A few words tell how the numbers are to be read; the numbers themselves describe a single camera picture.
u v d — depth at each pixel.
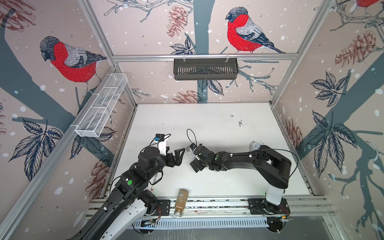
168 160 0.61
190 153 0.72
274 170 0.47
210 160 0.68
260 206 0.72
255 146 0.92
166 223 0.70
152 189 0.80
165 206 0.73
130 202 0.46
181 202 0.71
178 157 0.61
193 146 0.79
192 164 0.80
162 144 0.61
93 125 0.71
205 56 0.92
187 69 0.95
